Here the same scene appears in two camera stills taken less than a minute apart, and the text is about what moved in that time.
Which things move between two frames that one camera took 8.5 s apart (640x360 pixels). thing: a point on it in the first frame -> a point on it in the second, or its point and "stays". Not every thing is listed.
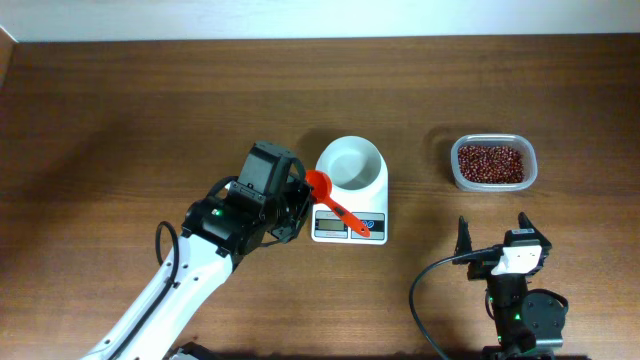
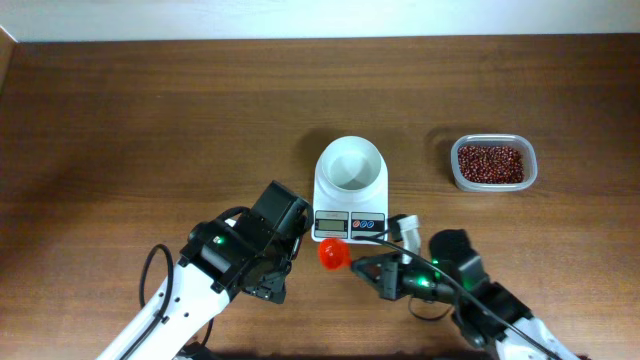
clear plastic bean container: x=494 y=162 stays
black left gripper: x=300 y=192 -> x=273 y=287
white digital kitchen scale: x=360 y=185 stays
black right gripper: x=484 y=270 -> x=391 y=278
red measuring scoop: x=321 y=186 -> x=334 y=254
